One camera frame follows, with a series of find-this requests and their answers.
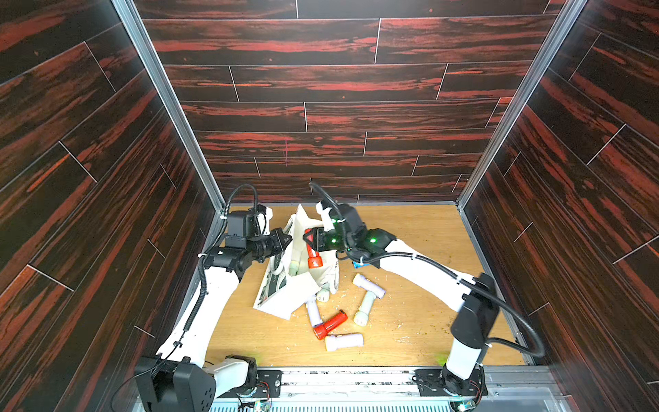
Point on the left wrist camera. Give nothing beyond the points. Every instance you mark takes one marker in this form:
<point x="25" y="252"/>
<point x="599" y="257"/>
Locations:
<point x="250" y="223"/>

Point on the red flashlight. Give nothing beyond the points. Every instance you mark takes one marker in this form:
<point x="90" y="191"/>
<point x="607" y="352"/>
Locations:
<point x="323" y="329"/>
<point x="314" y="260"/>

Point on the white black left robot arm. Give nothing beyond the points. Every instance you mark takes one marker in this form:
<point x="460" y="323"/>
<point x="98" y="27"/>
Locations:
<point x="176" y="378"/>

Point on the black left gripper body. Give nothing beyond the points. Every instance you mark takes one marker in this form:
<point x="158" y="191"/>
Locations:
<point x="261" y="247"/>

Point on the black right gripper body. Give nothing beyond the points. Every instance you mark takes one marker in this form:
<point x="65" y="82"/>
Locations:
<point x="319" y="239"/>

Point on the white canvas tote bag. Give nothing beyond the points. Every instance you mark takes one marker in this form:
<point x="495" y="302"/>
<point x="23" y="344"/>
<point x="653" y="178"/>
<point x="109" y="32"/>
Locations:
<point x="281" y="294"/>

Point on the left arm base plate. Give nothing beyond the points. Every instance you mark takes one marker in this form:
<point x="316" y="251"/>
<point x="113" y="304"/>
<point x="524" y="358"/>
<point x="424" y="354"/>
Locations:
<point x="263" y="383"/>

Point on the white flashlight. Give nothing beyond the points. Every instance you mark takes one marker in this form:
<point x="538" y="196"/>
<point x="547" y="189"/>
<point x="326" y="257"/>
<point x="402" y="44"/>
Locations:
<point x="323" y="295"/>
<point x="294" y="266"/>
<point x="362" y="282"/>
<point x="361" y="317"/>
<point x="313" y="312"/>
<point x="339" y="342"/>

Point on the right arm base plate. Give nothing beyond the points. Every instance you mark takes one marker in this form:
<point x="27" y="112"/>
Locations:
<point x="441" y="382"/>

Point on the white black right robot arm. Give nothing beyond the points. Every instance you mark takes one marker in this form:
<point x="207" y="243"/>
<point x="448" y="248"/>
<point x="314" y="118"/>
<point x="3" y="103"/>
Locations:
<point x="472" y="298"/>

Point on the aluminium front rail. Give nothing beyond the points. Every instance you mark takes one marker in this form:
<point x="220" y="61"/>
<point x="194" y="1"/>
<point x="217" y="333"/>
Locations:
<point x="520" y="388"/>

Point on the white flashlight bottom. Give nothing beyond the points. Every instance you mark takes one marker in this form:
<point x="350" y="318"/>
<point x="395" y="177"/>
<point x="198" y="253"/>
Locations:
<point x="339" y="342"/>

